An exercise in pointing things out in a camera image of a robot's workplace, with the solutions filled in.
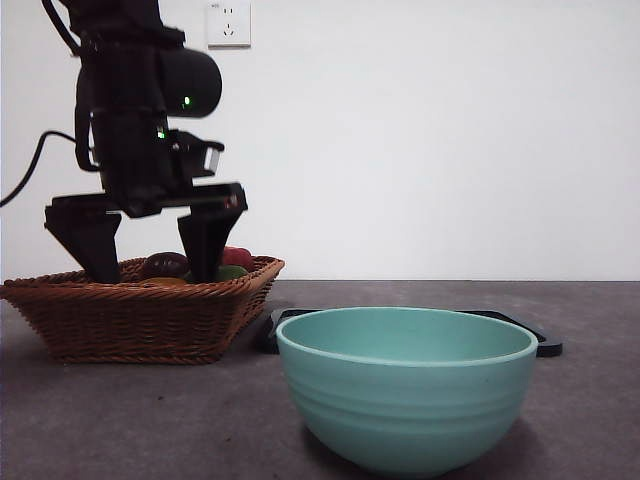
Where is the black rectangular tray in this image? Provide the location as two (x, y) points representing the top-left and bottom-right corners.
(256, 308), (565, 359)

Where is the red apple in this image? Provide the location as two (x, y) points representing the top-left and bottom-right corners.
(221, 245), (254, 269)

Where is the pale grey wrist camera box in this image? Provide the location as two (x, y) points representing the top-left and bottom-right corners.
(168, 129), (225, 180)

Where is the teal ribbed bowl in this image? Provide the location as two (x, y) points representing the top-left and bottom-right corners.
(274, 306), (540, 476)

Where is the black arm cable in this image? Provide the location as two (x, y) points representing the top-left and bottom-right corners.
(0, 130), (81, 209)
(41, 0), (82, 57)

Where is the brown wicker basket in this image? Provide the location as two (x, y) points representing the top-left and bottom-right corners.
(0, 255), (286, 366)

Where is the white wall power socket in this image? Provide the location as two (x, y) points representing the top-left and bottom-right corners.
(207, 0), (253, 50)

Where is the dark purple round fruit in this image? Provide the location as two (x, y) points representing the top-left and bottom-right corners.
(139, 251), (190, 280)

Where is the green avocado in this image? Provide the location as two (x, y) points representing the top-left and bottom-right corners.
(214, 264), (250, 282)

